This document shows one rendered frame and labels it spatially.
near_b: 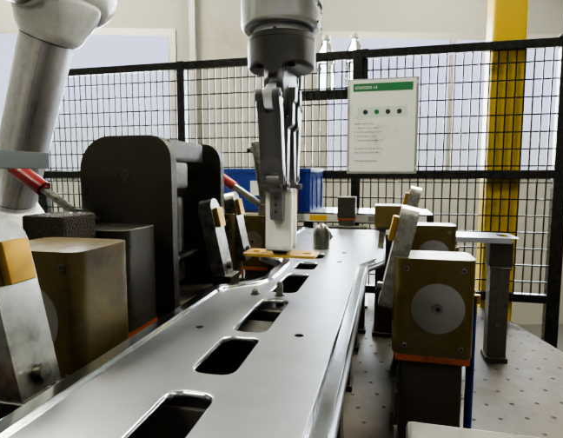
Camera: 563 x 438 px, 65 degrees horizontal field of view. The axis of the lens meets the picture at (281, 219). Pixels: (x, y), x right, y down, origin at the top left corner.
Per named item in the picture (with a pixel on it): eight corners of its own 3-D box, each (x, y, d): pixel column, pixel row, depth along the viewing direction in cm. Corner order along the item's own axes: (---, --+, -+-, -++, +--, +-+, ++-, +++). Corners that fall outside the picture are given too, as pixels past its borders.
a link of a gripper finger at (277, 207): (285, 173, 48) (279, 173, 46) (285, 219, 49) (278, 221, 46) (272, 173, 49) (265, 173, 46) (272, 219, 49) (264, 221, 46)
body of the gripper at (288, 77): (308, 19, 43) (307, 115, 44) (321, 44, 52) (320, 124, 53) (236, 25, 45) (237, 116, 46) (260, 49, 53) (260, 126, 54)
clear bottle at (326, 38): (334, 91, 153) (334, 31, 151) (314, 92, 154) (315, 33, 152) (335, 95, 159) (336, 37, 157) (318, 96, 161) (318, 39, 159)
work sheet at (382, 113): (416, 173, 143) (419, 76, 140) (346, 173, 148) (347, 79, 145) (415, 173, 145) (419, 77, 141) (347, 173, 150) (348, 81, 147)
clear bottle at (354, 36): (362, 89, 151) (363, 29, 149) (343, 90, 152) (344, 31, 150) (363, 93, 157) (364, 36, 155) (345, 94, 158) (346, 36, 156)
